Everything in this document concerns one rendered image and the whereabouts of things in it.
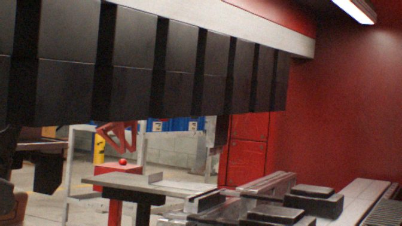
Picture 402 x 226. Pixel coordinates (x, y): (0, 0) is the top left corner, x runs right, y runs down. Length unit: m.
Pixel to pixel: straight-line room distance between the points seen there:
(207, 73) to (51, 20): 0.60
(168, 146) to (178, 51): 8.96
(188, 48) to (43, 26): 0.50
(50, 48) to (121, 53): 0.20
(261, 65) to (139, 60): 0.73
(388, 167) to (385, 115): 0.16
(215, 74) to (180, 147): 8.65
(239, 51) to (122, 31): 0.60
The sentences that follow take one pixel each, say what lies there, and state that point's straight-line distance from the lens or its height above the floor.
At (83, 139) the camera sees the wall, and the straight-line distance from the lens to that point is 11.11.
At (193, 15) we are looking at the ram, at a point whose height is 1.36.
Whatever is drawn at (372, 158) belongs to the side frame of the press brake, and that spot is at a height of 1.04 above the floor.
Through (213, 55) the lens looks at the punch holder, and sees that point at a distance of 1.48.
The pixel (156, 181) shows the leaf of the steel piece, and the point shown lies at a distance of 1.76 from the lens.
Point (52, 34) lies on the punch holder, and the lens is 0.92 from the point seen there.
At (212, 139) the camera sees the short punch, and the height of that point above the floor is 1.12.
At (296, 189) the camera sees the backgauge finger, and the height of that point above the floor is 1.03.
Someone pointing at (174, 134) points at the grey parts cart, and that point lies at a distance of 5.11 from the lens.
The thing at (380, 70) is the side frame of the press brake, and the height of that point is 1.32.
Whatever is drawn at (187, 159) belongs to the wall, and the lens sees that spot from 10.10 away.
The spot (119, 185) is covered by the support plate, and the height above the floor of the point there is 1.00.
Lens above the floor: 1.25
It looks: 3 degrees down
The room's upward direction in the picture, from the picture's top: 5 degrees clockwise
